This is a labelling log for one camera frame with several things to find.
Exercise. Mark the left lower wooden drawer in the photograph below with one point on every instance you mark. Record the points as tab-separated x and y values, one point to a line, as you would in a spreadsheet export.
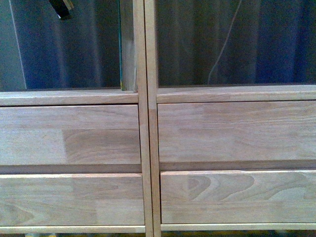
71	200

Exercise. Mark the right lower wooden drawer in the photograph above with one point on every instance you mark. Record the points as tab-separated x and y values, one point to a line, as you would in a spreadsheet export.
238	197

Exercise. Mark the left upper wooden drawer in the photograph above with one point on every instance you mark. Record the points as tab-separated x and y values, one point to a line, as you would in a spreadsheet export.
70	135

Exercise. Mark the left wooden shelf cabinet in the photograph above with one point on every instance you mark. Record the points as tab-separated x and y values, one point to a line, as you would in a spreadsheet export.
93	97

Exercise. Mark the wooden drawer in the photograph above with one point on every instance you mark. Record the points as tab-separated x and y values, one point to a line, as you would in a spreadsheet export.
237	131
71	200
70	135
238	197

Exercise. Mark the right wooden shelf cabinet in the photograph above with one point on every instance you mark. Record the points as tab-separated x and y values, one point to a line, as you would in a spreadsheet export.
212	94

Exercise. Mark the right upper wooden drawer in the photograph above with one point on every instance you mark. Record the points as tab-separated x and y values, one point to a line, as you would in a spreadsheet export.
237	131

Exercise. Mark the wooden shelf cabinet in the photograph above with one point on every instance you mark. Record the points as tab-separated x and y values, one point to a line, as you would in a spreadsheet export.
212	94
93	97

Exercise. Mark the white illustrated book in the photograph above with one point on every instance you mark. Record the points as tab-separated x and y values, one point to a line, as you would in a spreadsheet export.
62	8

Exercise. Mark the grey curtain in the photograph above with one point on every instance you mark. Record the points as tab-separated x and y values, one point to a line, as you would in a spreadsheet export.
199	42

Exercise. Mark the thin teal book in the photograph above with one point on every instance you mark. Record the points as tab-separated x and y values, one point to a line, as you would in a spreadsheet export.
120	46

